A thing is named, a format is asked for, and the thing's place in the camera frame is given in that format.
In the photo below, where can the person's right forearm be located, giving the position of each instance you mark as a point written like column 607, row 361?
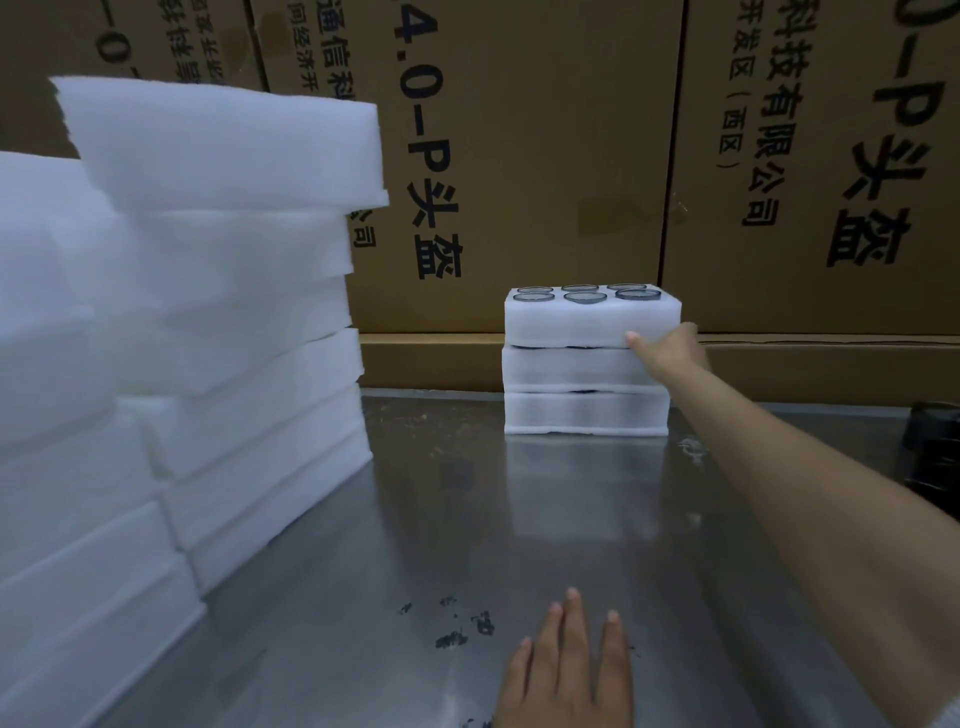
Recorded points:
column 810, row 525

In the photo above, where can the white foam tray with lenses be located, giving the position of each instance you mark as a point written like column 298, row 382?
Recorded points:
column 562, row 324

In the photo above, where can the person's right thumb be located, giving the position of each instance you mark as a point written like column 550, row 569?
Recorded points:
column 639, row 342

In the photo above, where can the person's left hand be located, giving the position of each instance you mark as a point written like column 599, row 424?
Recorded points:
column 562, row 682

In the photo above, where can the black round object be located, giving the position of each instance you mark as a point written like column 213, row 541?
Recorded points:
column 934, row 457

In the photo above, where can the person's left middle finger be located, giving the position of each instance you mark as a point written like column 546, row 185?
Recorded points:
column 577, row 637

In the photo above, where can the person's right hand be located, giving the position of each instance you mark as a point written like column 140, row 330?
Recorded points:
column 675, row 356

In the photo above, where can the person's left little finger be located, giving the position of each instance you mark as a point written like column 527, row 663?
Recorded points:
column 519, row 671

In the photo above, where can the group of round glass lenses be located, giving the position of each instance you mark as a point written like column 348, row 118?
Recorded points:
column 585, row 297

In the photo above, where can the stack of white foam blocks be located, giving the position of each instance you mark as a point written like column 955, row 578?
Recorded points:
column 187, row 315

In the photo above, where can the brown printed cardboard box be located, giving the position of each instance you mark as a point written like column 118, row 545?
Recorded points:
column 525, row 135
column 810, row 150
column 112, row 37

